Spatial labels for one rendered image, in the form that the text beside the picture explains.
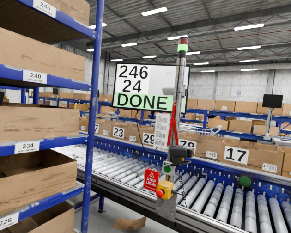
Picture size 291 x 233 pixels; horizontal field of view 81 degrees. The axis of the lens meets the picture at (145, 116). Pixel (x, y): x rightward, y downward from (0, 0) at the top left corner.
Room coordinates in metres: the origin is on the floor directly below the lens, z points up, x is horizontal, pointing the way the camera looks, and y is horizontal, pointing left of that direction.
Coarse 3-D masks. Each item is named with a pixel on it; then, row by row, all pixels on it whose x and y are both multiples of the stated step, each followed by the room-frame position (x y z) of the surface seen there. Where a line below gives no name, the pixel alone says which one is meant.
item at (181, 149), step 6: (174, 150) 0.85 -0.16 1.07; (180, 150) 0.83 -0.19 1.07; (186, 150) 0.82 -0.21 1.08; (192, 150) 0.83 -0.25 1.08; (174, 156) 0.85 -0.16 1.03; (180, 156) 0.83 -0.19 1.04; (186, 156) 0.82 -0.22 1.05; (192, 156) 0.83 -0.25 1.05; (174, 162) 0.86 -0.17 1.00; (180, 162) 0.85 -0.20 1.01
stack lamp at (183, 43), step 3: (180, 39) 0.92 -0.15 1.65; (183, 39) 0.91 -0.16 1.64; (186, 39) 0.92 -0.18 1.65; (180, 42) 0.92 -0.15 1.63; (183, 42) 0.91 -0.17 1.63; (186, 42) 0.92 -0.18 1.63; (180, 45) 0.92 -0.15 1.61; (183, 45) 0.91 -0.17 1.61; (186, 45) 0.92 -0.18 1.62; (180, 48) 0.92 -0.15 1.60; (183, 48) 0.91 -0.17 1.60; (186, 48) 0.92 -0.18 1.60; (186, 51) 0.93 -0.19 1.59
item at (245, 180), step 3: (243, 177) 1.18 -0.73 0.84; (246, 177) 1.18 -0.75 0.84; (240, 180) 1.19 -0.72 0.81; (243, 180) 1.18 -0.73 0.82; (246, 180) 1.17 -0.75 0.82; (249, 180) 1.16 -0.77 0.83; (240, 183) 1.19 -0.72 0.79; (243, 183) 1.18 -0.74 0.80; (246, 183) 1.17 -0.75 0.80; (249, 183) 1.16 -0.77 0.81; (246, 186) 1.17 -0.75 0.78
